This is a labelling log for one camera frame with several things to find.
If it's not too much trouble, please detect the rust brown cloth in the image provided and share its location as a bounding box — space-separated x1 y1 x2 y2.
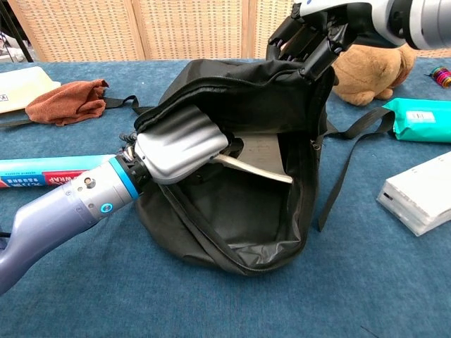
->
25 79 109 127

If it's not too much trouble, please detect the black tripod stand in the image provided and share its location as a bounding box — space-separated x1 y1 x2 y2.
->
0 0 35 63

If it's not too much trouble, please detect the woven wooden folding screen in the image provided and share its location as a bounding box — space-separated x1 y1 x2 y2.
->
6 0 451 63

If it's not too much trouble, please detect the teal wet wipes pack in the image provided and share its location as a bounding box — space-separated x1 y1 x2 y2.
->
382 97 451 144

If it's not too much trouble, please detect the blue table cover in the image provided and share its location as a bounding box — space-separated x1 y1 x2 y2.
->
0 58 451 338

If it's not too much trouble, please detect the white spiral notebook yellow label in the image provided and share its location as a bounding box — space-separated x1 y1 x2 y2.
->
211 133 294 184

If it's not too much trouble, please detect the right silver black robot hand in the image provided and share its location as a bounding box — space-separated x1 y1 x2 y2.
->
267 0 409 84

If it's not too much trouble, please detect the blue cling wrap box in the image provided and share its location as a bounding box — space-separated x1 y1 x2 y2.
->
0 154 117 189

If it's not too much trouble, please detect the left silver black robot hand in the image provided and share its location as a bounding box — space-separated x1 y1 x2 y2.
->
135 104 245 186

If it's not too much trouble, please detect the white clamshell food container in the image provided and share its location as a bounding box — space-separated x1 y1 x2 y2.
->
0 65 62 114

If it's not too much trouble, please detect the brown plush toy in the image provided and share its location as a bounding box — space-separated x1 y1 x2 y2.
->
330 44 419 106

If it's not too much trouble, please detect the black backpack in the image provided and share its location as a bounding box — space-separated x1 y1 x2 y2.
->
0 58 396 277

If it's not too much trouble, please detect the pastel tissue multipack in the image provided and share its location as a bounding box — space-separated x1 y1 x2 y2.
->
376 151 451 237

